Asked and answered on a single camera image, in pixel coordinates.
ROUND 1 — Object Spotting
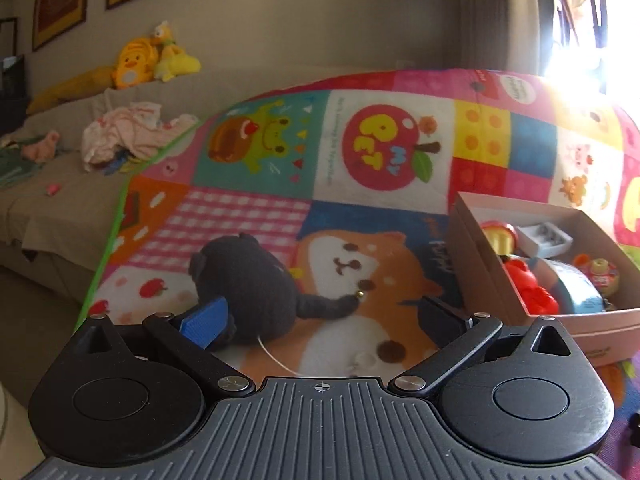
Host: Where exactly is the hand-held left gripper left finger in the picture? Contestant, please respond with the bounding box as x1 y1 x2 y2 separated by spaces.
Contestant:
82 295 257 400

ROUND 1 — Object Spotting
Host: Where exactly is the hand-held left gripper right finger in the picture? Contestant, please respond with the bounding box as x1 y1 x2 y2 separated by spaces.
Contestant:
390 295 575 402

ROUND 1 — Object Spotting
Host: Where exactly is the black plush toy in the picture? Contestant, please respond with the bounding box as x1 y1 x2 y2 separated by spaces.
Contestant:
189 232 360 351

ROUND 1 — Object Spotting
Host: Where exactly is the pink cardboard box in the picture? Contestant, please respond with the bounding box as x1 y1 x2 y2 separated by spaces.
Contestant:
446 191 640 368

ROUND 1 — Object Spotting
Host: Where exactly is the red figure toy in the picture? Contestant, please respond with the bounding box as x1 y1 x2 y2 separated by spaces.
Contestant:
502 255 561 317

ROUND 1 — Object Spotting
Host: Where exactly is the gold cylinder toy pink base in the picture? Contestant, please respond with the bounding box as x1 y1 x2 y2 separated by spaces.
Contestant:
481 224 521 261

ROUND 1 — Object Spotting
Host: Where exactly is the white blister pack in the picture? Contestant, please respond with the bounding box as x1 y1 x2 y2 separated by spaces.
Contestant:
515 221 575 258

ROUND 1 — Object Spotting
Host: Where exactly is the blue white tissue pack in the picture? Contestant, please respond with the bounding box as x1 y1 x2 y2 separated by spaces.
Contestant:
530 256 608 313

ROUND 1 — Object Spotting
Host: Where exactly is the pink red small toy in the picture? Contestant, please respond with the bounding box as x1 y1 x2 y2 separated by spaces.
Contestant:
590 257 622 293

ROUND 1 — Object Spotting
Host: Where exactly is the colourful cartoon play mat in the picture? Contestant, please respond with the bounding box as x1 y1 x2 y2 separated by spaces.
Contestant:
75 67 640 411

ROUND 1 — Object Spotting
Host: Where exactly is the grey sofa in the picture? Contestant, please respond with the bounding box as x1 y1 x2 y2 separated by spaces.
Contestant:
0 65 211 306

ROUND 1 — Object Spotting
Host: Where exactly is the pile of pink white clothes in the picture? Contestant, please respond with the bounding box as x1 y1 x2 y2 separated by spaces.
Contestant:
81 101 198 173

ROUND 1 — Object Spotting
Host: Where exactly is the pink pig plush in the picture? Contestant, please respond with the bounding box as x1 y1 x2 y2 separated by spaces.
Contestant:
22 130 62 163

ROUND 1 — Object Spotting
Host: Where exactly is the green cloth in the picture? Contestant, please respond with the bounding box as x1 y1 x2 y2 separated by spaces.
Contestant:
0 145 48 188

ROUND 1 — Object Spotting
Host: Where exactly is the yellow green bird plush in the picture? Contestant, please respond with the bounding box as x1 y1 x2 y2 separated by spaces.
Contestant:
150 20 202 82

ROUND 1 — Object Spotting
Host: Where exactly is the yellow duck plush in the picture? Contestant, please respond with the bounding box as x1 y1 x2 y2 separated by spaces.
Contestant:
111 37 160 90

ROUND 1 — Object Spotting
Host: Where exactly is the long yellow pillow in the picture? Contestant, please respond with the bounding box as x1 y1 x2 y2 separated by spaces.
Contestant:
25 66 118 116

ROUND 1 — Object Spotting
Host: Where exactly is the black screen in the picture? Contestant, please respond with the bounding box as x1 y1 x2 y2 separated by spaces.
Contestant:
0 55 26 133

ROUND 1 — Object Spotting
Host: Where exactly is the white cord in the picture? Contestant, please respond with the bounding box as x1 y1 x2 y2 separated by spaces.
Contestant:
257 335 303 377

